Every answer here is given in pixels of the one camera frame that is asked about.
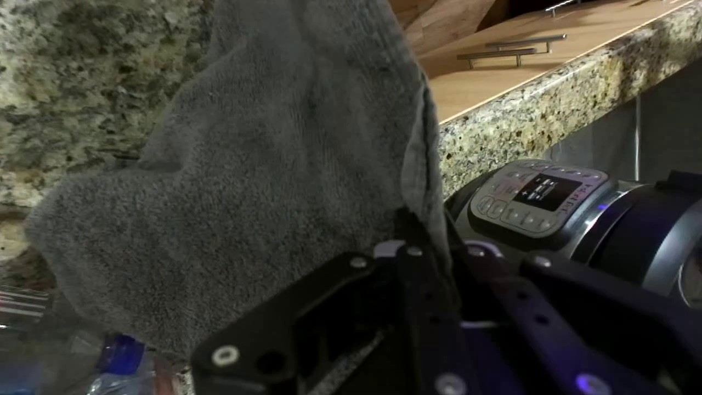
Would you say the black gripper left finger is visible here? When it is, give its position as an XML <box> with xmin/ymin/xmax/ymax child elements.
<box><xmin>191</xmin><ymin>254</ymin><xmax>409</xmax><ymax>395</ymax></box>

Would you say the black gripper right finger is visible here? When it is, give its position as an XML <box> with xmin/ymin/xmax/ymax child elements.
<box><xmin>407</xmin><ymin>245</ymin><xmax>702</xmax><ymax>395</ymax></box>

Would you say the grey towel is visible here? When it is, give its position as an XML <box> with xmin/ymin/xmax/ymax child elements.
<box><xmin>23</xmin><ymin>0</ymin><xmax>444</xmax><ymax>358</ymax></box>

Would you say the black pressure cooker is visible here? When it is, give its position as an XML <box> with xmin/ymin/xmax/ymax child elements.
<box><xmin>444</xmin><ymin>160</ymin><xmax>702</xmax><ymax>309</ymax></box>

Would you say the water bottle blue label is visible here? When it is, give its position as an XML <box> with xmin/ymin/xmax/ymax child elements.
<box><xmin>87</xmin><ymin>337</ymin><xmax>155</xmax><ymax>395</ymax></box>

